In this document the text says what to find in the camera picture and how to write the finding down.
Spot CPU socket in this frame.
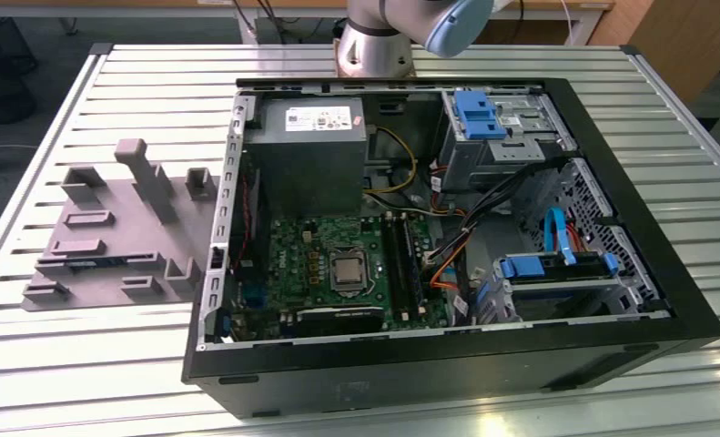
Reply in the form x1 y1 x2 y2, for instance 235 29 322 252
326 247 378 296

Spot blue flat data cable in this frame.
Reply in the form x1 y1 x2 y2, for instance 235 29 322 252
544 207 579 266

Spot black RAM slot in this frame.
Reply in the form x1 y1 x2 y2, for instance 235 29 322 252
382 212 411 322

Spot blue drive latch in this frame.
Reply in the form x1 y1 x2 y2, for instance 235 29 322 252
455 92 510 141

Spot grey power supply unit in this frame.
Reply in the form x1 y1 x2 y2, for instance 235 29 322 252
247 96 371 218

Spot orange wires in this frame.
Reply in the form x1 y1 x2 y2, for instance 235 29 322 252
428 229 476 291

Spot wooden cabinet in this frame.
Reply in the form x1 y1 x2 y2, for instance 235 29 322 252
588 0 720 108

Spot white floor cable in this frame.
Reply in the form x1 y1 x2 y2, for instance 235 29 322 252
0 143 36 175

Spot silver CPU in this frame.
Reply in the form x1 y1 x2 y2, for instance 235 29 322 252
334 259 367 284

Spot hard disk in blue carrier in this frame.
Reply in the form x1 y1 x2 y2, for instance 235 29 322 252
496 252 620 286

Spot yellow wire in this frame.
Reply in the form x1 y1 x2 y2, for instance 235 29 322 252
362 126 419 198

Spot silver drive cage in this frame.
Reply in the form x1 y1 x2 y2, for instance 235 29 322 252
438 88 579 192

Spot black PC case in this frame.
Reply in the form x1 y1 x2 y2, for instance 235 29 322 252
180 76 720 420

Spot green motherboard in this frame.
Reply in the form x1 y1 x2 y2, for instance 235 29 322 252
235 213 452 340

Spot black graphics card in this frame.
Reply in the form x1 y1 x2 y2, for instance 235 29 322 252
295 305 386 338

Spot blue port connector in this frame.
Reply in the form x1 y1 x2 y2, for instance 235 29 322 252
211 312 236 343

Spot silver disk bay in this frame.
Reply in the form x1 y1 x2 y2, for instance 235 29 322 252
492 253 671 322

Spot grey parts rack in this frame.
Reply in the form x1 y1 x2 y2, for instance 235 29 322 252
22 137 222 313

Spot black mesh waste bin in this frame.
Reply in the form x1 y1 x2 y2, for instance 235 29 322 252
0 16 39 125

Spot wooden desk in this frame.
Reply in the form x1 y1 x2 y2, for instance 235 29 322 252
195 0 618 46

